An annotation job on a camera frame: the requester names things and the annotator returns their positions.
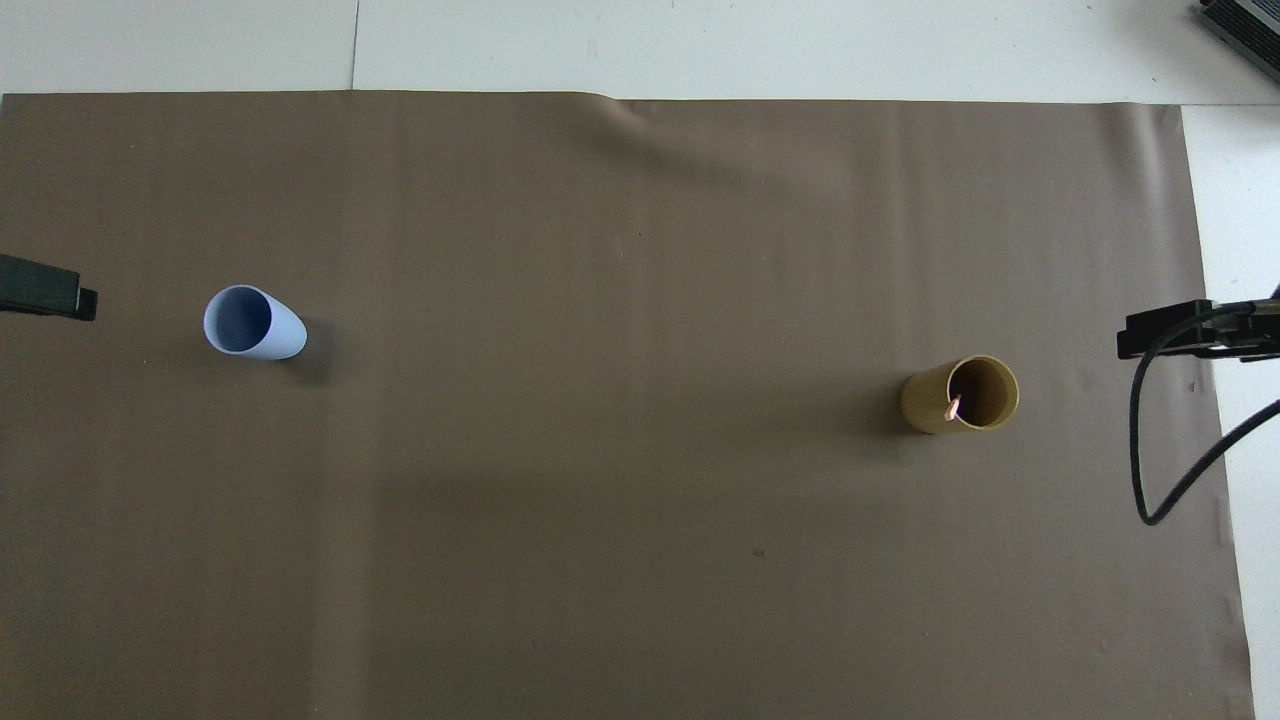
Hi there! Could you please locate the black stand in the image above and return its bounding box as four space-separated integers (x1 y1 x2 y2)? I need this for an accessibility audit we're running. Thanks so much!
1198 0 1280 82

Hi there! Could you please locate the black cable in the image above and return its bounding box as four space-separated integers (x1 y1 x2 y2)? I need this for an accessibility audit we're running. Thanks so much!
1129 297 1280 527

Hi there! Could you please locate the bamboo brown cup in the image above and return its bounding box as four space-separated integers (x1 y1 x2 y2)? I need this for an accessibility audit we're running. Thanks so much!
900 355 1020 435

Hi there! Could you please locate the light blue cup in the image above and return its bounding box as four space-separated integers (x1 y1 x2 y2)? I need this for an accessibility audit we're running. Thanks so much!
203 285 308 361

